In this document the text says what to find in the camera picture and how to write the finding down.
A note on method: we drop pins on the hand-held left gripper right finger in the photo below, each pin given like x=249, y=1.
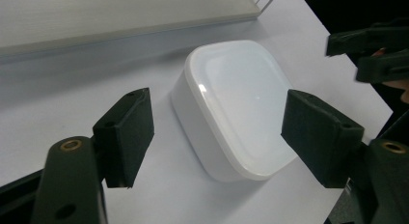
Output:
x=321, y=137

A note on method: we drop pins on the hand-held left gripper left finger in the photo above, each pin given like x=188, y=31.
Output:
x=127, y=140

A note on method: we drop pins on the white square lidded container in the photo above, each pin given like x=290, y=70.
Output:
x=238, y=98

